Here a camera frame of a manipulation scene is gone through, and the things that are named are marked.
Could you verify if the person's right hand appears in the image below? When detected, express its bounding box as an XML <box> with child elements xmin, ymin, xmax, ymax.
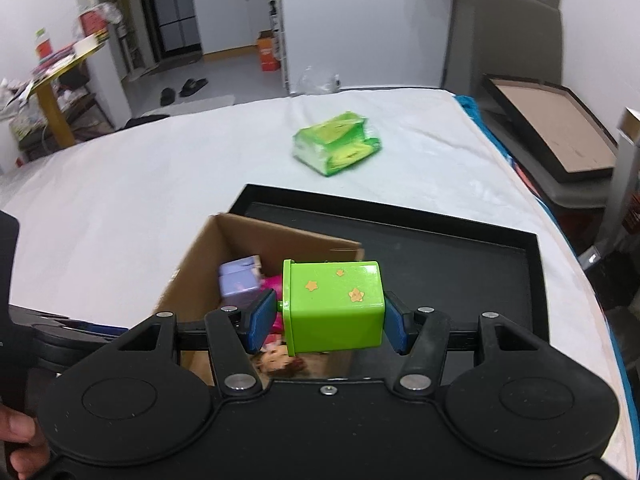
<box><xmin>1</xmin><ymin>405</ymin><xmax>51</xmax><ymax>480</ymax></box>

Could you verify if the black shallow tray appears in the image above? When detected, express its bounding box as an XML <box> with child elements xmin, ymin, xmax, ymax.
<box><xmin>226</xmin><ymin>182</ymin><xmax>550</xmax><ymax>386</ymax></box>

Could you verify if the green square tin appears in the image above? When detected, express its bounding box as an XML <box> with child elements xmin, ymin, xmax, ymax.
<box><xmin>282</xmin><ymin>259</ymin><xmax>385</xmax><ymax>356</ymax></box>

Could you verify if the green tissue pack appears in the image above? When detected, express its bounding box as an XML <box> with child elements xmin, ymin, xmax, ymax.
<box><xmin>292</xmin><ymin>112</ymin><xmax>382</xmax><ymax>177</ymax></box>

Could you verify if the white table cloth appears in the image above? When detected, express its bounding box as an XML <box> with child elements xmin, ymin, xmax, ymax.
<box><xmin>0</xmin><ymin>84</ymin><xmax>640</xmax><ymax>480</ymax></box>

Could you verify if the brown-haired girl figurine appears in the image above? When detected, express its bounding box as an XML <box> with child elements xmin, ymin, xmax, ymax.
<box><xmin>252</xmin><ymin>344</ymin><xmax>307</xmax><ymax>378</ymax></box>

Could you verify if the grey metal shelf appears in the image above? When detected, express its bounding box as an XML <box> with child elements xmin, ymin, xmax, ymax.
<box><xmin>599</xmin><ymin>108</ymin><xmax>639</xmax><ymax>255</ymax></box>

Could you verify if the black slipper pair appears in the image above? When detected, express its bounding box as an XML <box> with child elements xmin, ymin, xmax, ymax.
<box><xmin>160</xmin><ymin>78</ymin><xmax>208</xmax><ymax>107</ymax></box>

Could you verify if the white kitchen cabinet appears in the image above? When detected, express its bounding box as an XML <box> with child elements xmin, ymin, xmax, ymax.
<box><xmin>193</xmin><ymin>0</ymin><xmax>273</xmax><ymax>54</ymax></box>

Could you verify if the magenta dinosaur figure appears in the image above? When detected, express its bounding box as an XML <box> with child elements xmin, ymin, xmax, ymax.
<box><xmin>260</xmin><ymin>274</ymin><xmax>284</xmax><ymax>341</ymax></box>

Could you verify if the grey chair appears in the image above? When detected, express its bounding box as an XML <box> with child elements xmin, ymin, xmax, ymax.
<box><xmin>444</xmin><ymin>0</ymin><xmax>611</xmax><ymax>210</ymax></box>

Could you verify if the black picture frame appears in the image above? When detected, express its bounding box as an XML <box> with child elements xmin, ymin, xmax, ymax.
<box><xmin>483</xmin><ymin>75</ymin><xmax>617</xmax><ymax>183</ymax></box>

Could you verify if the lilac cube toy figure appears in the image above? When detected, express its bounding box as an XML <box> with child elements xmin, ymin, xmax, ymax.
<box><xmin>218</xmin><ymin>255</ymin><xmax>262</xmax><ymax>308</ymax></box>

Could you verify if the orange carton on floor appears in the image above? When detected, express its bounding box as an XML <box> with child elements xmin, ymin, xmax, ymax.
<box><xmin>256</xmin><ymin>30</ymin><xmax>280</xmax><ymax>72</ymax></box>

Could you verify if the yellow side table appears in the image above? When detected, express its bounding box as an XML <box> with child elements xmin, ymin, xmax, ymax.
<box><xmin>27</xmin><ymin>35</ymin><xmax>107</xmax><ymax>148</ymax></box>

